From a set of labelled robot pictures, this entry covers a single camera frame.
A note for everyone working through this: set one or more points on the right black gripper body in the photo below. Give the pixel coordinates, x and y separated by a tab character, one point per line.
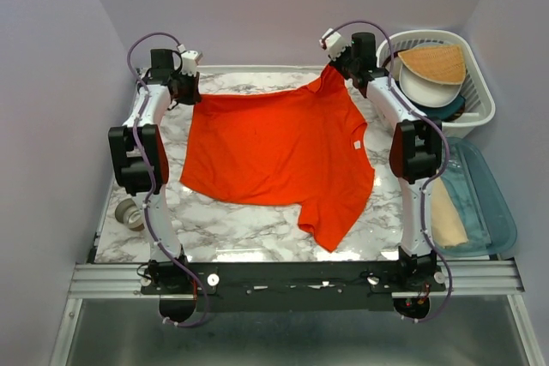
345	64

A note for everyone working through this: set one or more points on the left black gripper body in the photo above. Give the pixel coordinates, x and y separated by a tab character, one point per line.
186	86

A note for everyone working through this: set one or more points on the orange t shirt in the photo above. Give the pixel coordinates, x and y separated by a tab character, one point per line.
302	147

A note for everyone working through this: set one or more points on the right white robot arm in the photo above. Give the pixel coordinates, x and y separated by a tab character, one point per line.
416	151

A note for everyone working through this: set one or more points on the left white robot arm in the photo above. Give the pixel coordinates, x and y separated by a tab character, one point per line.
139	157

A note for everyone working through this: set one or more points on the grey tape roll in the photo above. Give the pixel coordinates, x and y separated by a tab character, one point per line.
128	214

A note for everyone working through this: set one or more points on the white plate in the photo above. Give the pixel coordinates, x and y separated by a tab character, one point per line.
424	92

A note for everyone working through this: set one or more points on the teal bowl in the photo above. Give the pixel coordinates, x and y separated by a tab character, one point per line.
450	112

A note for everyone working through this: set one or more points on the white plastic basket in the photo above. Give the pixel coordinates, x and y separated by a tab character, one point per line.
479	105

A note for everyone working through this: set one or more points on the teal folded cloth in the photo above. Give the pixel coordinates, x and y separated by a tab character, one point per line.
466	203

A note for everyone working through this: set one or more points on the beige folded cloth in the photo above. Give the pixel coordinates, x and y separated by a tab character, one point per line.
446	225

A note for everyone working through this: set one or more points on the teal plastic bin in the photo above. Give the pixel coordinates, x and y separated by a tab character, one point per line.
466	160

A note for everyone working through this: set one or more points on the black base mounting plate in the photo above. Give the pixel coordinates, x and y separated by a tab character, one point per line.
192	295

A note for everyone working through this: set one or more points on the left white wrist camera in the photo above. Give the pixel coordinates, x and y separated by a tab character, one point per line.
189	62

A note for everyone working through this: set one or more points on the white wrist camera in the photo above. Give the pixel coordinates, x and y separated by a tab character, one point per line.
189	62
333	43

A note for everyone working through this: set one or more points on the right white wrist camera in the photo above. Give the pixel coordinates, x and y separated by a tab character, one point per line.
333	43

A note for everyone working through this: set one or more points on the aluminium rail frame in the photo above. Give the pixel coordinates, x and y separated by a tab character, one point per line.
471	278

